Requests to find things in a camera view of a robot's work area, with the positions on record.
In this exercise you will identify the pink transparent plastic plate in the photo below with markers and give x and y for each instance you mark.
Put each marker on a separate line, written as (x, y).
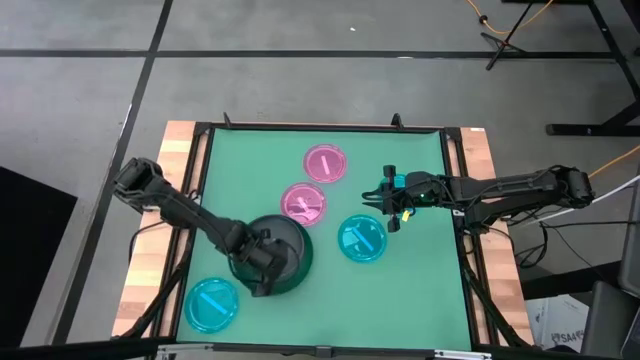
(300, 197)
(315, 172)

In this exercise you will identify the black table frame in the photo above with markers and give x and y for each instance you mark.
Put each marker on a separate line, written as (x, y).
(452, 136)

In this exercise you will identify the black floor mat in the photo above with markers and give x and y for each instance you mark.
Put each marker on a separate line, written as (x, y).
(30, 250)

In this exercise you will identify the white cardboard box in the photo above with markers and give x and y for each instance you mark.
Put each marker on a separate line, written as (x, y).
(560, 325)

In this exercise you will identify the black desk stand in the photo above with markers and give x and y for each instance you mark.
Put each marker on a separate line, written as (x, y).
(590, 130)

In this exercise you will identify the green table mat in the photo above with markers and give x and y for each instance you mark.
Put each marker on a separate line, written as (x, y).
(400, 300)

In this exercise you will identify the yellow tag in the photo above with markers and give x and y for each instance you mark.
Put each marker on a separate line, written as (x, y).
(406, 216)

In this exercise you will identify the black tripod stand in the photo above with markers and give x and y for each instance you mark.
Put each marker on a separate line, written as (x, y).
(502, 44)

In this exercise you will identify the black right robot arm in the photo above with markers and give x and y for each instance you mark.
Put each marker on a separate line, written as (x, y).
(525, 187)

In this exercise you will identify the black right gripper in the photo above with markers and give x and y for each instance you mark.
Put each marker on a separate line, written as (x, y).
(395, 197)

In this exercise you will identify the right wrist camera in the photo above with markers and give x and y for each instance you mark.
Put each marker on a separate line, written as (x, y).
(420, 187)

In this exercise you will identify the dark green round bowl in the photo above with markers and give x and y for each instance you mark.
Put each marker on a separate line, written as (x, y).
(306, 260)

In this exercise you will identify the grey chair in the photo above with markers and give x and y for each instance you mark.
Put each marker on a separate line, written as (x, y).
(607, 320)

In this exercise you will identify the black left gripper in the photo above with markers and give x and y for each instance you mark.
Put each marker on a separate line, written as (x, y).
(265, 260)

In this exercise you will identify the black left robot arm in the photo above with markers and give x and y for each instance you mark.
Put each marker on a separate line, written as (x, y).
(175, 205)

